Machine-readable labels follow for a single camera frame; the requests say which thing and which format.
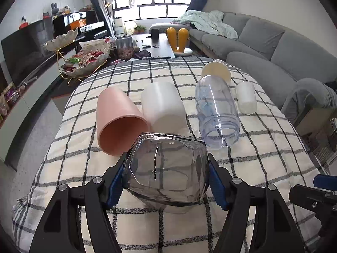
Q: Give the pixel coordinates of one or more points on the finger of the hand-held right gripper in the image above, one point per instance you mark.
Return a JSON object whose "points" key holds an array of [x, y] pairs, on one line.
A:
{"points": [[313, 197]]}

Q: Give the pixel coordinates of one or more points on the light green crumpled blanket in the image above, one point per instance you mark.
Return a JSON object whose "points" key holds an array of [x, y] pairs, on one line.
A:
{"points": [[208, 22]]}

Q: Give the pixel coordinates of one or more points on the cream plastic cup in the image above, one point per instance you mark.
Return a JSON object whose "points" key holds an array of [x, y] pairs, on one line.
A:
{"points": [[216, 69]]}

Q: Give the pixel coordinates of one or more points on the dark coffee table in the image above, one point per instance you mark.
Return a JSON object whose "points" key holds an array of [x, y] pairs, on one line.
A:
{"points": [[155, 48]]}

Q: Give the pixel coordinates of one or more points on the black cylindrical cup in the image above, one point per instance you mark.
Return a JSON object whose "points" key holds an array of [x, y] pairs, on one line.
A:
{"points": [[155, 33]]}

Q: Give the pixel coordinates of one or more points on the small translucent white cup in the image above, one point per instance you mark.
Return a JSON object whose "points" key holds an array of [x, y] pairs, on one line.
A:
{"points": [[246, 97]]}

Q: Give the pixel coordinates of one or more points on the pink plastic cup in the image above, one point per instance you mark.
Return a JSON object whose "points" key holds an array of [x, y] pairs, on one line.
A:
{"points": [[118, 121]]}

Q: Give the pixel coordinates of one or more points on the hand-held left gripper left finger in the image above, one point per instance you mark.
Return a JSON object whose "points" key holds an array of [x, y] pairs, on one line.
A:
{"points": [[113, 187]]}

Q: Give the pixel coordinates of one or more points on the white air purifier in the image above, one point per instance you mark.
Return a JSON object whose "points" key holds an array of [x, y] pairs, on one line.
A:
{"points": [[119, 25]]}

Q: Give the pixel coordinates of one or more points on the white shell-shaped tiered snack tray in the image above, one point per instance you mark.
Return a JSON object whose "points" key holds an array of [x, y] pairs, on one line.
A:
{"points": [[84, 55]]}

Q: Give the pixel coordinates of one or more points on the black piano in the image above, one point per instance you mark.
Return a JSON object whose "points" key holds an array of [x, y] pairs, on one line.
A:
{"points": [[79, 25]]}

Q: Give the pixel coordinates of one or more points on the smoky clear faceted cup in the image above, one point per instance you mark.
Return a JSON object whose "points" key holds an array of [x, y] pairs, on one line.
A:
{"points": [[165, 168]]}

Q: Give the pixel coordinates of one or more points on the clear jar of nuts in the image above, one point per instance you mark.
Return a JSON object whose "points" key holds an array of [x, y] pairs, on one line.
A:
{"points": [[124, 47]]}

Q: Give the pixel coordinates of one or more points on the checked white blanket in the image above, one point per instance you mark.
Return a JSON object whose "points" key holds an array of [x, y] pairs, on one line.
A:
{"points": [[168, 224]]}

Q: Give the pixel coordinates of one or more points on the grey sectional sofa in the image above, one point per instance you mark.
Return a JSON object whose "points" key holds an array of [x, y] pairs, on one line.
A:
{"points": [[252, 47]]}

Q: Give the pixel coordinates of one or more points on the black television screen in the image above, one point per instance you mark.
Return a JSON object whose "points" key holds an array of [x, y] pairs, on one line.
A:
{"points": [[25, 51]]}

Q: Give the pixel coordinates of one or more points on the grey rabbit figurine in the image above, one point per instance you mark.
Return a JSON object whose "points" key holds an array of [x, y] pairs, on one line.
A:
{"points": [[54, 8]]}

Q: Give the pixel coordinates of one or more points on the clear blue-tinted plastic bottle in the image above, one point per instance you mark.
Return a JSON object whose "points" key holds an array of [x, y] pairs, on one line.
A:
{"points": [[216, 108]]}

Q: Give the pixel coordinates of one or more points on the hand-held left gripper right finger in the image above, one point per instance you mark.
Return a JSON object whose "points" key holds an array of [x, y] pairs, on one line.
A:
{"points": [[218, 187]]}

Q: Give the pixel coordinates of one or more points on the potted green plant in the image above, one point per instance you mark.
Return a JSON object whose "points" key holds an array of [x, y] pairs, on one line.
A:
{"points": [[139, 29]]}

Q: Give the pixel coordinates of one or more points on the white ribbed plastic cup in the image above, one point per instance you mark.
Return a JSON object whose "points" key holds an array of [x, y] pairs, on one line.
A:
{"points": [[163, 105]]}

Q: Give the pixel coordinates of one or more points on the yellow rabbit-ear stool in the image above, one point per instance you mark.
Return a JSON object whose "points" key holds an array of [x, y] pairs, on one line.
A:
{"points": [[178, 39]]}

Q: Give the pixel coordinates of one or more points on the grey tv cabinet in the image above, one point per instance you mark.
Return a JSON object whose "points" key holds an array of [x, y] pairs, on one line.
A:
{"points": [[29, 110]]}

